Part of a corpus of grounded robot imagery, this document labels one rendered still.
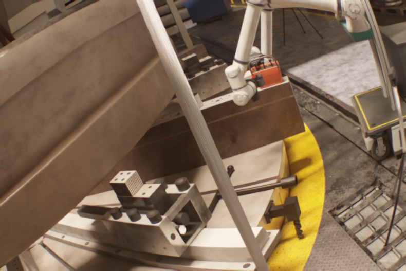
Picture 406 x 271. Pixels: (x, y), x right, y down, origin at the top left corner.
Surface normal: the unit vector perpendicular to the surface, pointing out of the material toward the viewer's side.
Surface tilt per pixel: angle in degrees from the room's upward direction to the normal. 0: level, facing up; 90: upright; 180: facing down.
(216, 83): 90
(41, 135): 72
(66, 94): 90
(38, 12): 90
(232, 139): 90
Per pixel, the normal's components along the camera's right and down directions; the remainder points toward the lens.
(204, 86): 0.26, 0.27
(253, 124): -0.10, 0.41
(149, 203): -0.44, 0.50
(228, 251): -0.54, 0.20
